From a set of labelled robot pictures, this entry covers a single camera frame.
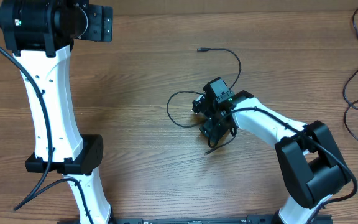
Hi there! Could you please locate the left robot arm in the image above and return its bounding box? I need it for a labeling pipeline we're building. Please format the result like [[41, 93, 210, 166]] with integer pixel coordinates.
[[0, 1, 113, 223]]

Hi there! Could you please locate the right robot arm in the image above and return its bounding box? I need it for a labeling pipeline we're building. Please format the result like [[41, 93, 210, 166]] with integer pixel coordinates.
[[192, 78, 356, 223]]

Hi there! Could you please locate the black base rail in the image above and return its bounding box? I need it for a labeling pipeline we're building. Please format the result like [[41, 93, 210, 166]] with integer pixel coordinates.
[[57, 214, 334, 224]]

